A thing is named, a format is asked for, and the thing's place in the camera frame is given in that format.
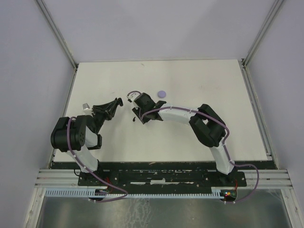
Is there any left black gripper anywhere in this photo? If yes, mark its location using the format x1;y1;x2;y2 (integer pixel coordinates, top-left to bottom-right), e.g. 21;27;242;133
92;100;119;133

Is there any black round charging case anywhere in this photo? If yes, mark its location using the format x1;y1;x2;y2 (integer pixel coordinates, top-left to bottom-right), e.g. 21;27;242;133
118;97;124;106

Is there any purple earbud charging case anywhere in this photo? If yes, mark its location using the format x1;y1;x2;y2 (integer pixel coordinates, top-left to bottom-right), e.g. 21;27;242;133
157;90;166;98

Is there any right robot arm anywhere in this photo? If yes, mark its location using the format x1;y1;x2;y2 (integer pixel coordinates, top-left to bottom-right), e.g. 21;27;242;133
127;91;235;186

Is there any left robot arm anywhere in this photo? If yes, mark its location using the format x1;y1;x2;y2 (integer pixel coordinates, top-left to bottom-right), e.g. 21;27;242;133
50;98;123;185

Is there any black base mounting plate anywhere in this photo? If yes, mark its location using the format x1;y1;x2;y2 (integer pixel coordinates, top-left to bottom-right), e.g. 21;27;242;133
77;161;247;190

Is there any right controller board with LEDs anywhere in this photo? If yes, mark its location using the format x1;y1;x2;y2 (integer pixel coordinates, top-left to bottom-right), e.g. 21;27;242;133
223;190;237;201

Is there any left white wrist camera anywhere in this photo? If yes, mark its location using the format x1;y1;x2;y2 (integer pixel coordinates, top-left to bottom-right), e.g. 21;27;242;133
82;103;92;113

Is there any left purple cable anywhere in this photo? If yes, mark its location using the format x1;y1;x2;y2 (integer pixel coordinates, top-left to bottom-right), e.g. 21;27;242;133
66;116;129;204

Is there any aluminium front rail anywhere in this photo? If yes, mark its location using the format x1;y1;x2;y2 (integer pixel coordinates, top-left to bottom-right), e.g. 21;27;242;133
35;169;293;189

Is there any right aluminium frame post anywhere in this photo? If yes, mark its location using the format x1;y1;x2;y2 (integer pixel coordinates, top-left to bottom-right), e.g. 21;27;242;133
239;0;285;69

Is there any aluminium frame post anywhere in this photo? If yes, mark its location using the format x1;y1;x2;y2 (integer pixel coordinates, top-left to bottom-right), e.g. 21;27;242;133
35;0;78;70
239;0;285;69

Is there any white slotted cable duct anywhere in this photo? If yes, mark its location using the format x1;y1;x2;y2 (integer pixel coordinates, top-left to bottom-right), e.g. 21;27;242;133
44;188;224;199

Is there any left aluminium frame post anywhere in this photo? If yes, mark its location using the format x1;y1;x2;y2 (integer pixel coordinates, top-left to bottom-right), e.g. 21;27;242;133
35;0;78;70

